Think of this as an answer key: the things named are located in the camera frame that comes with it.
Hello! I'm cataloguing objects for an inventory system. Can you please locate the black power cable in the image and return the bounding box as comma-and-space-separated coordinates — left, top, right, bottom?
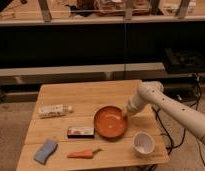
151, 74, 205, 171

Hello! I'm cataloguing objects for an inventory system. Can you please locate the metal shelf rack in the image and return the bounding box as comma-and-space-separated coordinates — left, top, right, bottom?
0, 0, 205, 101

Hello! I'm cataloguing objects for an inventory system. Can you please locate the black box on shelf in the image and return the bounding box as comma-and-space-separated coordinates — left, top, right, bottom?
162, 47, 205, 74

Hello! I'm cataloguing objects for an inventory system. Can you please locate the orange toy carrot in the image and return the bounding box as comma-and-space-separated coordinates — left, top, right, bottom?
67, 149, 100, 159

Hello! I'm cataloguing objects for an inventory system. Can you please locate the orange ceramic bowl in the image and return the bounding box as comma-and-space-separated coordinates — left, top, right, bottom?
94, 106, 127, 138

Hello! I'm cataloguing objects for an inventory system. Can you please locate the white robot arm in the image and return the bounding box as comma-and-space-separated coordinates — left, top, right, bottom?
123, 81, 205, 145

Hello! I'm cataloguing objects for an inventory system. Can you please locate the blue sponge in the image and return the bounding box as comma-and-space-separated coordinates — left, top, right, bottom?
33, 139, 58, 165

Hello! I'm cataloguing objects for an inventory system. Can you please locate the white paper cup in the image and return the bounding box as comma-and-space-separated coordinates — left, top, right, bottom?
133, 131, 155, 156

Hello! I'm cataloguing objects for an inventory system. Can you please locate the small red white box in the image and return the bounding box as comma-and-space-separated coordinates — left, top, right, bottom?
67, 126, 95, 138

